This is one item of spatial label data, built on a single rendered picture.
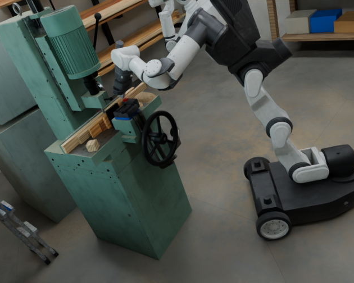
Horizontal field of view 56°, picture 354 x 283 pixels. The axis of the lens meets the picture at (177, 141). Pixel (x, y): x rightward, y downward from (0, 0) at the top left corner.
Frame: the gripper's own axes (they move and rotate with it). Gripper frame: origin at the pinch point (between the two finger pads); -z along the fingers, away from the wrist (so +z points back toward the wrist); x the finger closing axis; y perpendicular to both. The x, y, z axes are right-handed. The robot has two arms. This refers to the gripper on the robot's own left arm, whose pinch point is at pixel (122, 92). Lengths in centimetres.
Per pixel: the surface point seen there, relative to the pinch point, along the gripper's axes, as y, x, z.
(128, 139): -13.8, -12.4, -15.0
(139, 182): -24, -14, -43
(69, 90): 26.4, -9.7, -7.0
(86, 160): -4.4, -33.4, -18.9
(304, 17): -43, 280, -47
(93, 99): 13.7, -6.2, -8.1
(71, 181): 17, -25, -65
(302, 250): -120, 10, -53
